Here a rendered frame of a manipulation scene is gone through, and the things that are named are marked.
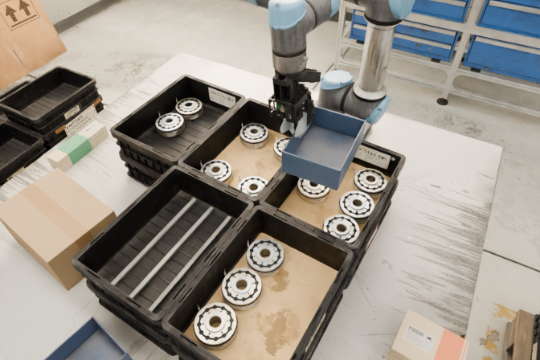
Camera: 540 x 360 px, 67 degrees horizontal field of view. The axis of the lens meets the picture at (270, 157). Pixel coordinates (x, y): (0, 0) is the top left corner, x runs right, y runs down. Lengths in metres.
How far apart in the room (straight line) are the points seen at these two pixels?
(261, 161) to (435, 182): 0.65
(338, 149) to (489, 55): 2.06
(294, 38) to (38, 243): 0.90
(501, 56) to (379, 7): 1.85
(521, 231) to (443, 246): 1.18
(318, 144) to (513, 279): 1.51
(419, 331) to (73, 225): 0.99
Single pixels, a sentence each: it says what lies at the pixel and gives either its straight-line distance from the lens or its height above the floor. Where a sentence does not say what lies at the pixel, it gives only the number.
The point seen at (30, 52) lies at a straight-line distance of 3.91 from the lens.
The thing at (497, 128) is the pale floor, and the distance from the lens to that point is 3.17.
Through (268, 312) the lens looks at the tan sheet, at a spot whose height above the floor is 0.83.
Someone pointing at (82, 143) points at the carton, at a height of 0.76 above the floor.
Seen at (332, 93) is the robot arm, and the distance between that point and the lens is 1.52.
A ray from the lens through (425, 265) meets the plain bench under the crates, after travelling 1.38.
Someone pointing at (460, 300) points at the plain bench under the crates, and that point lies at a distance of 1.36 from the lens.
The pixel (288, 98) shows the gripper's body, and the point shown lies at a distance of 0.93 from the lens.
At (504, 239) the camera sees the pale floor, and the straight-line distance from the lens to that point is 2.50.
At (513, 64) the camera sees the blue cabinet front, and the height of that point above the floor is 0.41.
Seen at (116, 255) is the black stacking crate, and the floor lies 0.83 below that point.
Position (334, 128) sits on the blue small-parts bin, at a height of 1.09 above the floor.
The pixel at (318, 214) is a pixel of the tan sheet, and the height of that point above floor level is 0.83.
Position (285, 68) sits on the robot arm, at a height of 1.34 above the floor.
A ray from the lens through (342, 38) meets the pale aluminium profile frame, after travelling 3.21.
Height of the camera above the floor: 1.82
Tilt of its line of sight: 45 degrees down
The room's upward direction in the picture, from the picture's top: 1 degrees counter-clockwise
